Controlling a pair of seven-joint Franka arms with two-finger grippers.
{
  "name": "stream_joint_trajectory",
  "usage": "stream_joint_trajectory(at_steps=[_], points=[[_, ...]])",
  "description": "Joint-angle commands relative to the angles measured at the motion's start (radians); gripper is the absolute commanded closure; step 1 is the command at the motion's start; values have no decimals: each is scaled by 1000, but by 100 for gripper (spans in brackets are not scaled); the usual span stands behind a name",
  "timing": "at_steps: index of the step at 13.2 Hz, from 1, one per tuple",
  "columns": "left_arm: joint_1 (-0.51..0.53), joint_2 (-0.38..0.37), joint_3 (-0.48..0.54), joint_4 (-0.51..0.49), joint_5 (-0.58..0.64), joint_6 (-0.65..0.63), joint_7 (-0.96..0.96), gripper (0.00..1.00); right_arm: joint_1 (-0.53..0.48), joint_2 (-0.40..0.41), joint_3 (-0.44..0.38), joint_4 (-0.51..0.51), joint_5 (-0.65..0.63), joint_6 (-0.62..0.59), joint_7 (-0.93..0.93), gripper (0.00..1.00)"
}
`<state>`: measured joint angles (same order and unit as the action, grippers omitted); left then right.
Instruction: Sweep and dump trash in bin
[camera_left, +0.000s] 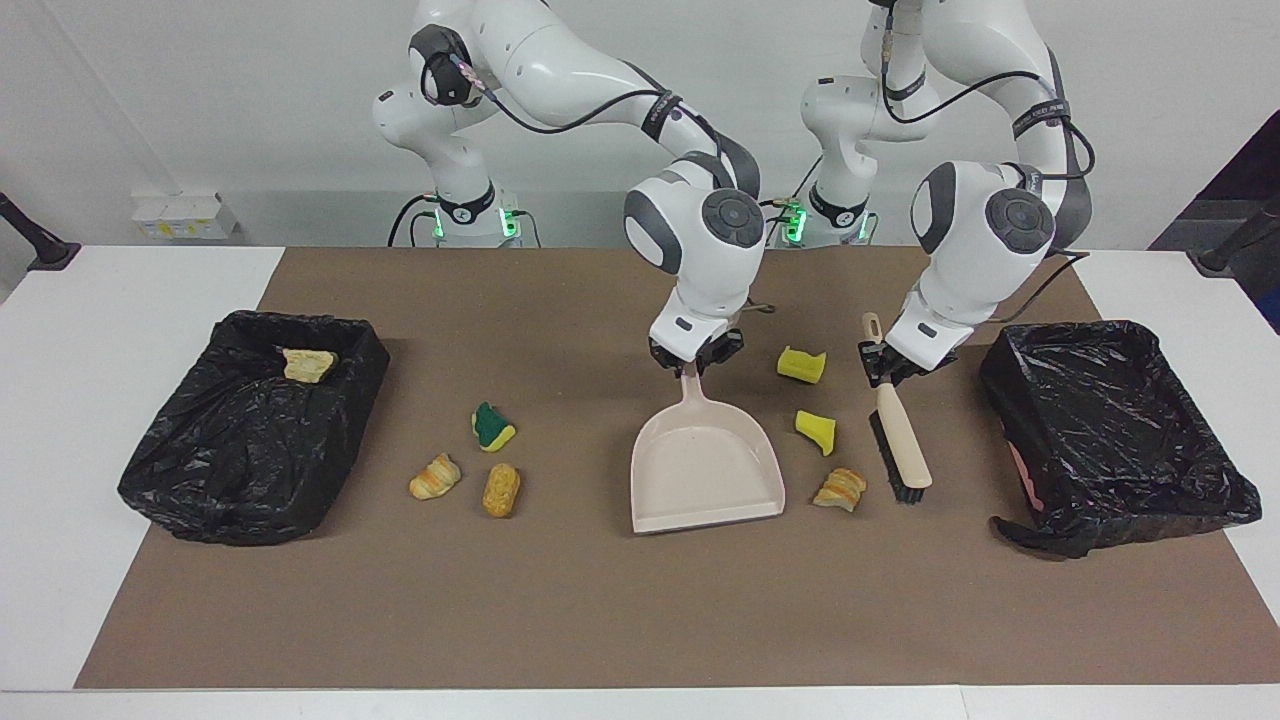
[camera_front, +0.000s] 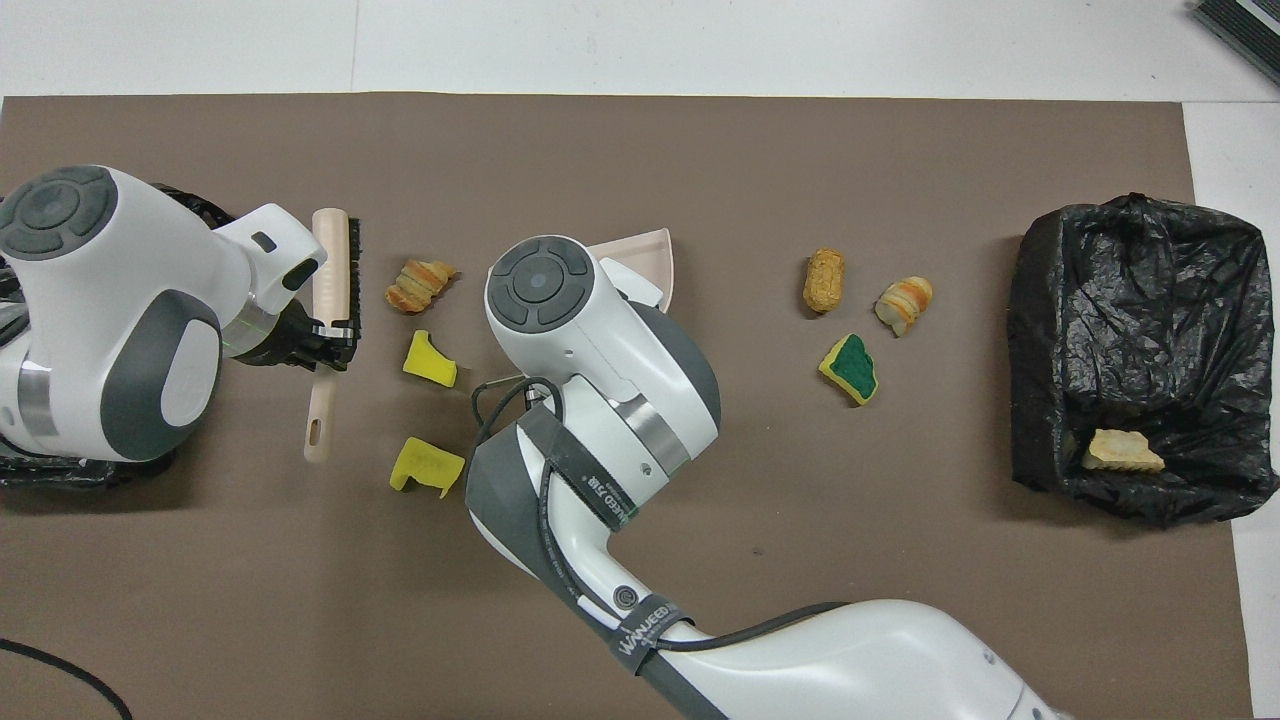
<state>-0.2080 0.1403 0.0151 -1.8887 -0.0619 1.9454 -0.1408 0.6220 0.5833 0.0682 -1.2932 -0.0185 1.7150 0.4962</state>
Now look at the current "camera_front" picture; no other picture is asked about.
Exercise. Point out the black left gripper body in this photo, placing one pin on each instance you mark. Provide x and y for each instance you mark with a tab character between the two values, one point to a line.
285	340

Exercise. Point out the beige hand brush black bristles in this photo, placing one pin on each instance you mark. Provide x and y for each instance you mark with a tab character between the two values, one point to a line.
330	270

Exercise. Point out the striped croissant bread piece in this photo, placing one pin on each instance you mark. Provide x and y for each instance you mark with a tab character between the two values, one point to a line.
420	285
903	303

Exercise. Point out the small yellow sponge piece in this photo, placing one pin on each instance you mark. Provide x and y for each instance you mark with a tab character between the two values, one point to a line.
430	362

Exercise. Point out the large yellow sponge piece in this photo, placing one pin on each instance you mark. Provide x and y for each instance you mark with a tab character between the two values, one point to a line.
425	465

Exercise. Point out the beige plastic dustpan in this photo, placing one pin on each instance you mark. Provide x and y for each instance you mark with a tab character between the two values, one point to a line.
645	260

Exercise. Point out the green and yellow sponge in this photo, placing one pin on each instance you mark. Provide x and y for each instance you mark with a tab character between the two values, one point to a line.
852	368

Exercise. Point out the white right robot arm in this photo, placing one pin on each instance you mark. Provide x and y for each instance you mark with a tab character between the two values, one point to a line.
600	330

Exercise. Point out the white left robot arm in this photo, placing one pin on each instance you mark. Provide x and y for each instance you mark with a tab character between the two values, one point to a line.
100	300

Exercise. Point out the empty bin black bag lined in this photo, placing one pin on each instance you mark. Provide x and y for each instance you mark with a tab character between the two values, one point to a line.
200	205

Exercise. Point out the trash bin black bag lined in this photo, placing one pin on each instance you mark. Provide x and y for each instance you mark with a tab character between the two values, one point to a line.
1150	300

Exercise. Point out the brown paper table mat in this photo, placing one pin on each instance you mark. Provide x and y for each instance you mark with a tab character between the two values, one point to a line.
800	150

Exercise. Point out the pale flat bread piece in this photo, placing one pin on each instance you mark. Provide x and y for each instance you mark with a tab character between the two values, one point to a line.
1125	452

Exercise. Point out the dark grey ribbed object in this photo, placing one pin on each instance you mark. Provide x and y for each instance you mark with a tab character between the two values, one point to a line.
1245	30

